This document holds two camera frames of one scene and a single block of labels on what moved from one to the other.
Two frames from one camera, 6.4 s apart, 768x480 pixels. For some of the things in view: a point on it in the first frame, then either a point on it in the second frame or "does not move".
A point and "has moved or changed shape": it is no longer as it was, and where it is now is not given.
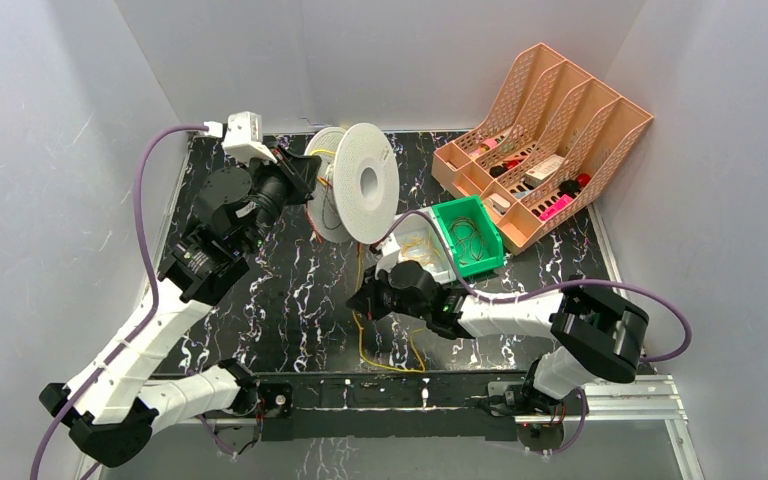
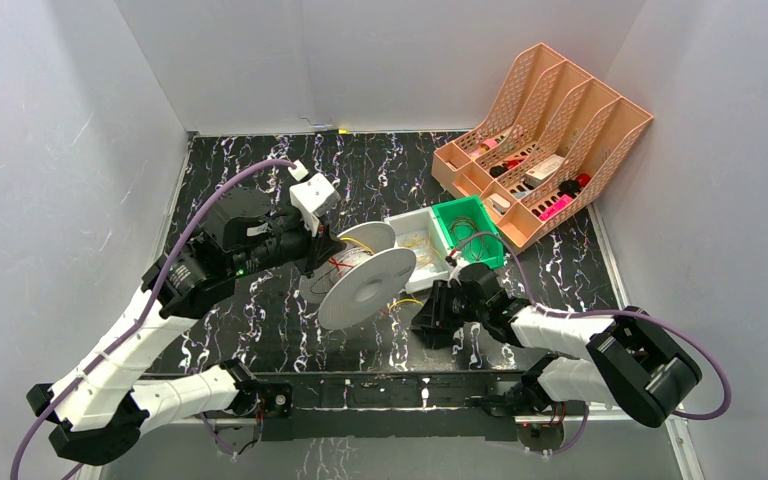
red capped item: (583, 179) does not move
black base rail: (392, 406) does not move
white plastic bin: (419, 237) does not move
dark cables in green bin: (468, 240) does not move
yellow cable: (354, 316) has moved or changed shape
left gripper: (299, 175) → (321, 248)
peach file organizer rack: (556, 140) does not move
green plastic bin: (474, 240) does not move
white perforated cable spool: (357, 188) → (358, 281)
